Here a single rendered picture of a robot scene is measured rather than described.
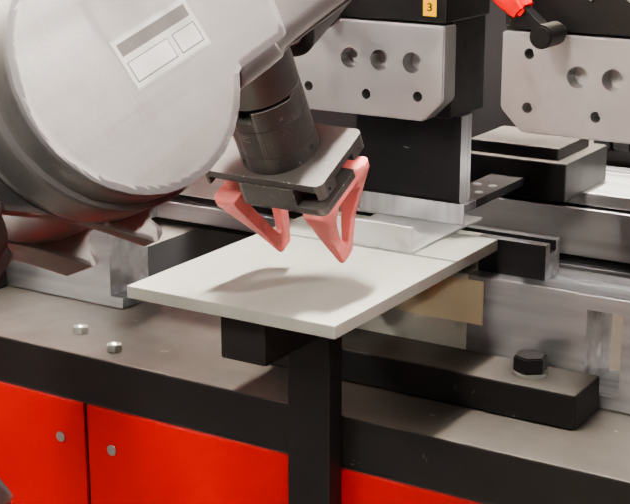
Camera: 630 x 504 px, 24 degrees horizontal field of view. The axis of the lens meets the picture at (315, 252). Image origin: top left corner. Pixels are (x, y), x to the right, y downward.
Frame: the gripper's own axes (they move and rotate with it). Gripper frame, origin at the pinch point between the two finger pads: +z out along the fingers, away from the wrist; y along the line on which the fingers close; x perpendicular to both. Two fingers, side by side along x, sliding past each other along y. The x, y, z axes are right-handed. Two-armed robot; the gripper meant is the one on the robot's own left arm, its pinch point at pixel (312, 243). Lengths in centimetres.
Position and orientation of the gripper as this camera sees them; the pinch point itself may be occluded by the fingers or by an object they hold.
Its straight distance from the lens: 109.6
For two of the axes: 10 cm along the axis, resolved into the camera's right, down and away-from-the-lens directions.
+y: -8.5, -1.5, 5.1
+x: -4.7, 6.6, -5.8
